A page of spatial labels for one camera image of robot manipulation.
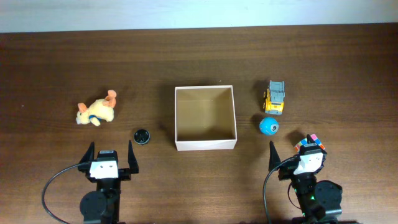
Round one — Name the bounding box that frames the black cable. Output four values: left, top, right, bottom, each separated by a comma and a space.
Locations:
262, 156, 299, 224
41, 162, 85, 224

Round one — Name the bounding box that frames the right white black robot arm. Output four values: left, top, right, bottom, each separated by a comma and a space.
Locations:
263, 134, 343, 224

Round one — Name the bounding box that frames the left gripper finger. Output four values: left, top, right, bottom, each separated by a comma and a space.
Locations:
128, 140, 139, 170
79, 142, 95, 164

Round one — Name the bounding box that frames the yellow grey toy truck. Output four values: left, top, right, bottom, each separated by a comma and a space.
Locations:
263, 80, 285, 115

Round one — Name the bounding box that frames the black round puck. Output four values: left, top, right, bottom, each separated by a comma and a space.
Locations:
133, 129, 150, 145

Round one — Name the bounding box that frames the white open cardboard box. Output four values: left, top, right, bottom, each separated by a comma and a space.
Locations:
175, 85, 238, 151

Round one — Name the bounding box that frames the multicolour puzzle cube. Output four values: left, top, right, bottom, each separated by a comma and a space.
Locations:
294, 134, 325, 152

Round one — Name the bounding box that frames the blue toy ball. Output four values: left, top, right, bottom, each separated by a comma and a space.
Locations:
259, 117, 279, 136

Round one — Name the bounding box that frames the left black cable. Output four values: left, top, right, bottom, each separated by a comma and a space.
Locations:
41, 162, 85, 224

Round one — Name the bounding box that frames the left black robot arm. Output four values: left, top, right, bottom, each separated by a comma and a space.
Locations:
78, 142, 139, 224

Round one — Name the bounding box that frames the right black cable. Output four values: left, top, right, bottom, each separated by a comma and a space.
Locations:
262, 156, 299, 224

